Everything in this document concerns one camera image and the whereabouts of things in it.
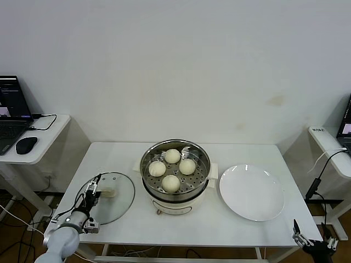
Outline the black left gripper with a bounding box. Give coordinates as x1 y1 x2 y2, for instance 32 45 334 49
82 175 102 213

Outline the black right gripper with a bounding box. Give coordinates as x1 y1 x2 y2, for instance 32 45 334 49
292 218 338 263

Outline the glass lid with cream handle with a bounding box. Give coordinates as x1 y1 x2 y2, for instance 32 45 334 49
73 171 136 226

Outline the white steamed baozi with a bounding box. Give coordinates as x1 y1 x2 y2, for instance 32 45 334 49
161 174 181 193
148 161 167 178
164 148 182 164
178 159 197 176

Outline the steel perforated steamer basket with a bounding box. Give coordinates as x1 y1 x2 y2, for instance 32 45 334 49
133 139 219 198

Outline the white side table with mouse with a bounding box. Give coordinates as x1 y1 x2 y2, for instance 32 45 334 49
0 114 71 220

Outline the black computer mouse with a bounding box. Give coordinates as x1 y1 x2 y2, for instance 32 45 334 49
15 136 38 155

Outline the white round plate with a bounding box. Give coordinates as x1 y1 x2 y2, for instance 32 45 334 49
219 163 286 222

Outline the cream electric cooking pot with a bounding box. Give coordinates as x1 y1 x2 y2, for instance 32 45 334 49
141 175 217 217

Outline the white side table with label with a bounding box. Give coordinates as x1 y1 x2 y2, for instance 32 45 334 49
307 125 351 242

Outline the black laptop with dark screen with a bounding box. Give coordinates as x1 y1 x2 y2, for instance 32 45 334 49
0 75 34 156

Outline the black laptop with lit screen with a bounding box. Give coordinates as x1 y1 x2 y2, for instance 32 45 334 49
336 93 351 158

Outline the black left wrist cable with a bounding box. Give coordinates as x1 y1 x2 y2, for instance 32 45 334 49
50 191 86 221

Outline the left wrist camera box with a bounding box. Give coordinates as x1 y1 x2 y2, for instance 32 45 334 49
82 217 100 235

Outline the black cable with adapter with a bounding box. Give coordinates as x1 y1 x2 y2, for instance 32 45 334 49
304 150 348 263

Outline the white floor cable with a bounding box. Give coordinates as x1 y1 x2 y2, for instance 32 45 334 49
0 204 46 236

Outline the black looped laptop cable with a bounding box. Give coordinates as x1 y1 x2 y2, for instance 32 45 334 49
26 113 58 132

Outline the white thin cable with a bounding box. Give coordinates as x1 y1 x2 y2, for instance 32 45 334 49
307 147 348 174

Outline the white table frame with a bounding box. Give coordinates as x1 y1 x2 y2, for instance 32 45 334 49
65 242 278 263

